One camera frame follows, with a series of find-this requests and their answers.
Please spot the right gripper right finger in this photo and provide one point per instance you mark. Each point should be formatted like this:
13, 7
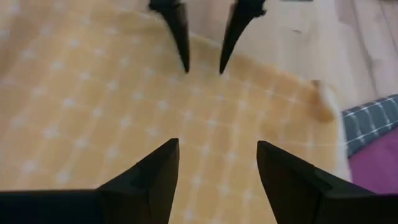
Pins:
311, 199

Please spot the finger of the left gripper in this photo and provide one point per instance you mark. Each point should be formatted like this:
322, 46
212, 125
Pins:
239, 18
177, 21

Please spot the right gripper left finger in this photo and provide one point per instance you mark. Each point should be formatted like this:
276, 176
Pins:
124, 202

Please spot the magenta towel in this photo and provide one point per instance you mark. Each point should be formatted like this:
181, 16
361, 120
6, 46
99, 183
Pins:
379, 165

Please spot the grey white-checked towel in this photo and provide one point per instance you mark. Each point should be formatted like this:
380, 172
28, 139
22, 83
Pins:
370, 121

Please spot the yellow checked towel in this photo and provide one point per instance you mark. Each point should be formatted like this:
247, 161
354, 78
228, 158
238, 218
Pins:
93, 109

